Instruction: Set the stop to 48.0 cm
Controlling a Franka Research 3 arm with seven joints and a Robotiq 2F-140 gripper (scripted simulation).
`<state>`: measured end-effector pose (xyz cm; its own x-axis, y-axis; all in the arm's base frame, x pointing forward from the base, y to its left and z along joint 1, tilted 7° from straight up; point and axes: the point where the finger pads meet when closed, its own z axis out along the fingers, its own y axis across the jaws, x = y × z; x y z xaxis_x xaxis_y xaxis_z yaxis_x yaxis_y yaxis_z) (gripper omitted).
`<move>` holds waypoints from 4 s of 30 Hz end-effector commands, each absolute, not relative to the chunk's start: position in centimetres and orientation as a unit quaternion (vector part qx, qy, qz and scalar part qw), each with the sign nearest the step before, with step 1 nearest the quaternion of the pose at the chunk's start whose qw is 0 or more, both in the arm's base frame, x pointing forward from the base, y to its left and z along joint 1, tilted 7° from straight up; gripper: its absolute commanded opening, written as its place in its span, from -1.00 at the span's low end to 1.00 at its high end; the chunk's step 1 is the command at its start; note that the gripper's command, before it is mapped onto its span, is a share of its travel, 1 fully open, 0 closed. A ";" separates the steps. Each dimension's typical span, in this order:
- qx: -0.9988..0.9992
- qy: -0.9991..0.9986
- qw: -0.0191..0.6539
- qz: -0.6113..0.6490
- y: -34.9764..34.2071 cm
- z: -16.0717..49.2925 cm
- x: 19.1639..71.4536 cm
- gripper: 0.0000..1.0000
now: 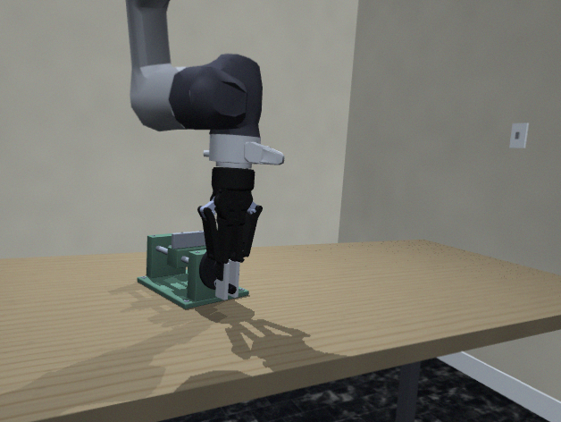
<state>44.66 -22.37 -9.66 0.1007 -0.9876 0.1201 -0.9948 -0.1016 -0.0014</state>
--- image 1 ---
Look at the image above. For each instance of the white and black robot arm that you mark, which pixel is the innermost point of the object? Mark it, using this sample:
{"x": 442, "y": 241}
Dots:
{"x": 219, "y": 90}

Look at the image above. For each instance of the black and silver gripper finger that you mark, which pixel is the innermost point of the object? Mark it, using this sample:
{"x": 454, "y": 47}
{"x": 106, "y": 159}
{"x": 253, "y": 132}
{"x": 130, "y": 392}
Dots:
{"x": 241, "y": 238}
{"x": 218, "y": 250}

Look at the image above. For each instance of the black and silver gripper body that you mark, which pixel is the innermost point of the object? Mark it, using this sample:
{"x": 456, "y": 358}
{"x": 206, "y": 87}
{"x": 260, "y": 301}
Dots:
{"x": 225, "y": 184}

